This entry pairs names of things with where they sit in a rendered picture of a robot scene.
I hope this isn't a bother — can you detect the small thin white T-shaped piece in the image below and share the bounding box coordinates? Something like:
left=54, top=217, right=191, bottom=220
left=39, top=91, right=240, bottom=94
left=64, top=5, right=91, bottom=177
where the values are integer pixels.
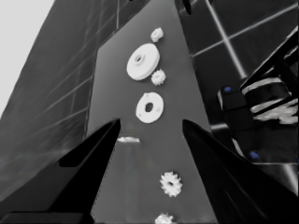
left=117, top=135, right=141, bottom=144

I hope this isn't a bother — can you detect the white round carrier with pins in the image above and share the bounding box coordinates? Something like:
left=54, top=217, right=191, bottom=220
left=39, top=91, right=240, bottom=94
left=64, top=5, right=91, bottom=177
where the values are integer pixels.
left=135, top=91, right=164, bottom=124

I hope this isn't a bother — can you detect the dark robot body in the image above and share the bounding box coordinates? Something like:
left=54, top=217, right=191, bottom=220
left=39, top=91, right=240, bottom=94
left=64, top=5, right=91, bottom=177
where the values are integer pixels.
left=211, top=26, right=299, bottom=195

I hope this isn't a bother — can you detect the white toothed gear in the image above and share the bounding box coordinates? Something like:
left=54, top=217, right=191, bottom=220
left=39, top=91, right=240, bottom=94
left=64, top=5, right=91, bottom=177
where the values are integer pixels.
left=154, top=212, right=175, bottom=224
left=159, top=171, right=183, bottom=198
left=150, top=69, right=167, bottom=87
left=149, top=27, right=164, bottom=43

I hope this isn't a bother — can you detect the large thick white disc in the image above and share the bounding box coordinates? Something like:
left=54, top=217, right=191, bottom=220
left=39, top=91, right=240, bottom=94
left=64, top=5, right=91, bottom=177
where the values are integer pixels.
left=125, top=42, right=161, bottom=81

